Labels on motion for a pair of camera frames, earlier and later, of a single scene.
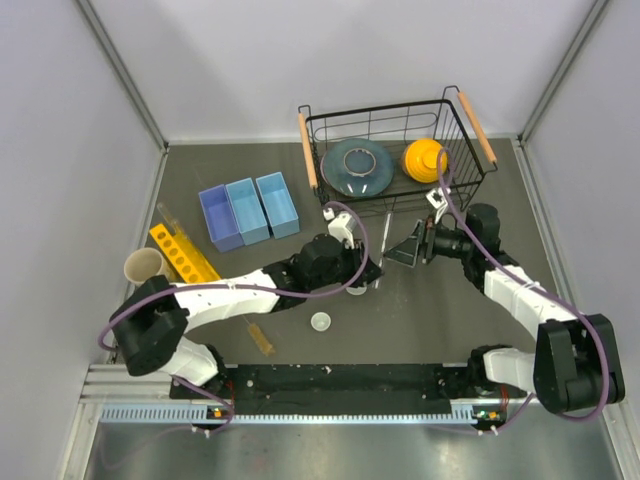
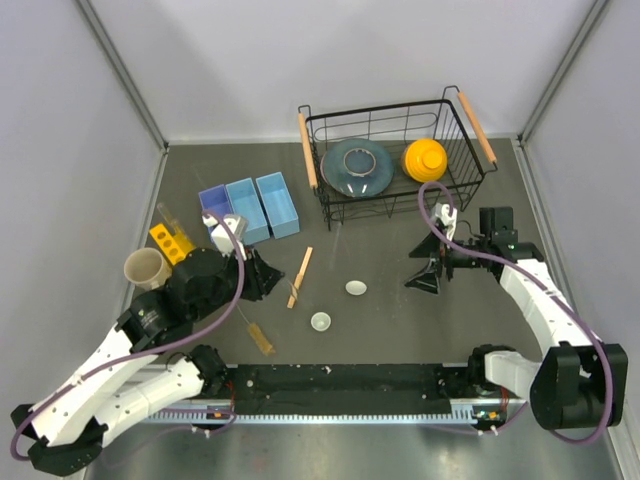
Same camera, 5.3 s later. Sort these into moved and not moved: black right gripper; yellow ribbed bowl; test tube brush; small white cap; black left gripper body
Moved: black right gripper; black left gripper body
Not moved: yellow ribbed bowl; small white cap; test tube brush
